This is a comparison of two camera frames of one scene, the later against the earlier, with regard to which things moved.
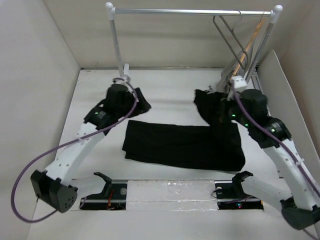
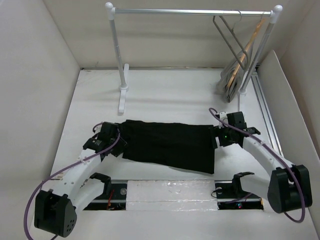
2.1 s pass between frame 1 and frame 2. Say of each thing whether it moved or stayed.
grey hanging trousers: stayed
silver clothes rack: stayed
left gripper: moved
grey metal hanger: stayed
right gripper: moved
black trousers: moved
